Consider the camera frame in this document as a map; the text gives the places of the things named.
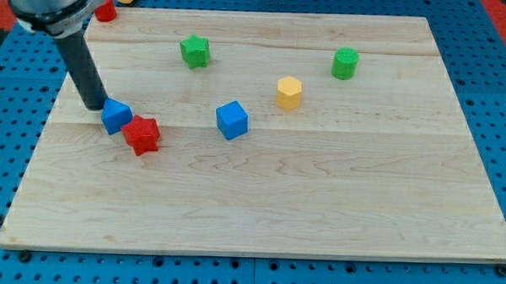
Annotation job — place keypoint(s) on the blue cube block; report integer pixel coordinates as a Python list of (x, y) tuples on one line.
[(232, 120)]

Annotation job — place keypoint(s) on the wooden board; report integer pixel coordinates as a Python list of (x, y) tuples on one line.
[(381, 166)]

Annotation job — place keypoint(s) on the yellow hexagon block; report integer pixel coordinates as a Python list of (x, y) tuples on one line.
[(289, 93)]

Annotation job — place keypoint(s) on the green star block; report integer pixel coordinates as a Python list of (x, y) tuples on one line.
[(195, 51)]

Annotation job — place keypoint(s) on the red star block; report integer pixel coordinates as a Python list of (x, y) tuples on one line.
[(141, 134)]

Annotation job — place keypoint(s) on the green cylinder block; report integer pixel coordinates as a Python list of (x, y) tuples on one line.
[(344, 63)]

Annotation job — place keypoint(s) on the blue pentagon block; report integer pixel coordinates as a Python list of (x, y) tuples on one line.
[(115, 115)]

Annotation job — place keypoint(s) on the red cylinder block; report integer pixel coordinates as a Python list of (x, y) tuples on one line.
[(106, 12)]

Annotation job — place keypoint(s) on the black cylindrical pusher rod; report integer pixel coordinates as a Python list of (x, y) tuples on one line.
[(80, 65)]

